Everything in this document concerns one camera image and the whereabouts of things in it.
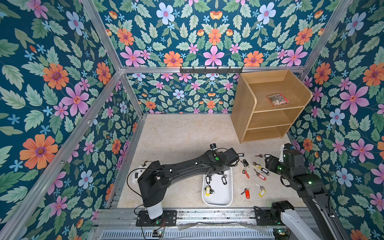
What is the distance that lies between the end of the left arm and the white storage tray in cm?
17

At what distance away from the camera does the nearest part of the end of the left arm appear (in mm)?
554

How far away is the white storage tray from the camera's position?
2.56 feet
